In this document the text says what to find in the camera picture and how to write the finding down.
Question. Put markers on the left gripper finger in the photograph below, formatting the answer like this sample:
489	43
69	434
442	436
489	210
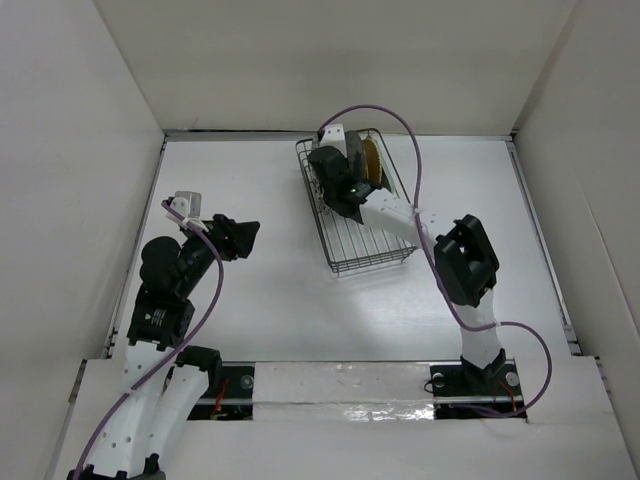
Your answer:
247	228
241	247

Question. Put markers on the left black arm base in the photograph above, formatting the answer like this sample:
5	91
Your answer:
231	399

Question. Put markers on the grey wire dish rack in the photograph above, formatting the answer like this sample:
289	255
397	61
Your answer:
348	247

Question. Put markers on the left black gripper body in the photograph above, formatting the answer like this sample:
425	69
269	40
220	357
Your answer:
223	244

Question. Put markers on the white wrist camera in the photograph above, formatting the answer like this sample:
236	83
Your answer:
333	135
183	206

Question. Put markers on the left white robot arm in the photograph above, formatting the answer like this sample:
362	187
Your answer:
164	375

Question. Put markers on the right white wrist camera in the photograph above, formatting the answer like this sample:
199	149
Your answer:
333	135

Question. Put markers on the yellow patterned plate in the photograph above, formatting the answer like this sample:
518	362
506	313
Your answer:
373	162

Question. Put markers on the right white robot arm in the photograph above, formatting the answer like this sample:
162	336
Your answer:
463	261

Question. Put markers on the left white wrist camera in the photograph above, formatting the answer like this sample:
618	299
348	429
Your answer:
183	206

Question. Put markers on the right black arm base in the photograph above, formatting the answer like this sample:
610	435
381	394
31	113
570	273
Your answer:
461	391

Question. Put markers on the grey deer round plate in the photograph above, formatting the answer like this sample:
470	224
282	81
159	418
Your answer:
356	155

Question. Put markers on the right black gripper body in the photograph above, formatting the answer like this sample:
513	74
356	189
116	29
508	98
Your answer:
327	196

